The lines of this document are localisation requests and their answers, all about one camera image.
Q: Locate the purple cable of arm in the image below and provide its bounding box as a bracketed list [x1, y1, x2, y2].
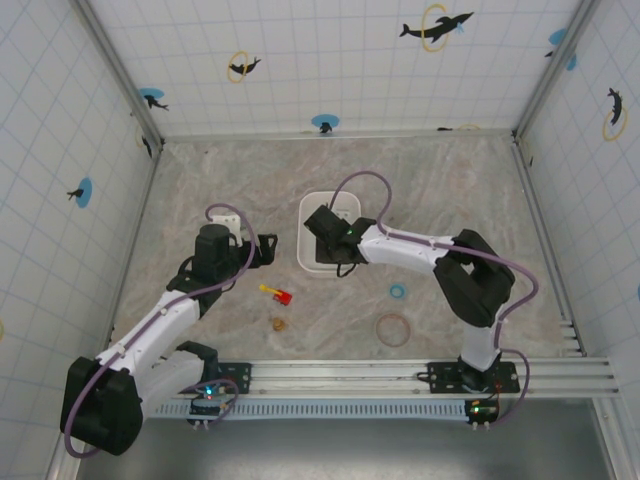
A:
[63, 202, 259, 459]
[332, 171, 540, 427]

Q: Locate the large brown ring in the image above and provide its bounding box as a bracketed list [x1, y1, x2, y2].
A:
[374, 312, 413, 347]

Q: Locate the aluminium frame post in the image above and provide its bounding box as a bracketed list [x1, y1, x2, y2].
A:
[512, 0, 604, 141]
[74, 0, 167, 154]

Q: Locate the white slotted cable duct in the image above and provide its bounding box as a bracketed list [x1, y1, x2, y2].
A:
[152, 398, 471, 422]

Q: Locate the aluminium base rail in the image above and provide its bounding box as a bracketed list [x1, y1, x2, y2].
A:
[149, 356, 621, 401]

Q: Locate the aluminium side rail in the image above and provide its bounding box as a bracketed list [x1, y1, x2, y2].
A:
[510, 133, 587, 357]

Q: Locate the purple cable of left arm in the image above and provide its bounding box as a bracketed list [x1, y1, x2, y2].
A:
[63, 202, 259, 459]

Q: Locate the white plastic bin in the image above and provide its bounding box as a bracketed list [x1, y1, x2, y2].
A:
[296, 191, 363, 277]

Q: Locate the green circuit board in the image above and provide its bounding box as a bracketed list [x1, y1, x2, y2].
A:
[463, 398, 500, 427]
[187, 382, 237, 427]

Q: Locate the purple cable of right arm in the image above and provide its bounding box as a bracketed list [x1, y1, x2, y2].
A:
[332, 171, 540, 427]

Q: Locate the black mounting plate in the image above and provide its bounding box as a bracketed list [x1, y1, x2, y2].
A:
[215, 361, 253, 397]
[426, 360, 519, 396]

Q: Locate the yellow red toy screwdriver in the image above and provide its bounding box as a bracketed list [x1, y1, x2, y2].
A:
[258, 283, 294, 306]

